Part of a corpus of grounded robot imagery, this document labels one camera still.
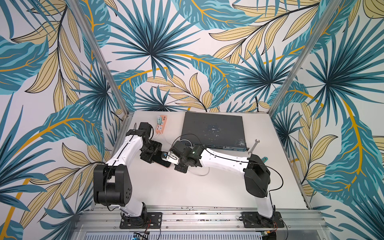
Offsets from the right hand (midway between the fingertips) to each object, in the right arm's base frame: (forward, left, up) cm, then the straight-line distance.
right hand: (169, 174), depth 79 cm
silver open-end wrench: (+25, -58, -10) cm, 64 cm away
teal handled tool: (+12, -58, -9) cm, 60 cm away
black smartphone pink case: (+6, +6, +7) cm, 11 cm away
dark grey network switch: (+31, -30, -5) cm, 44 cm away
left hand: (+11, +7, +2) cm, 13 cm away
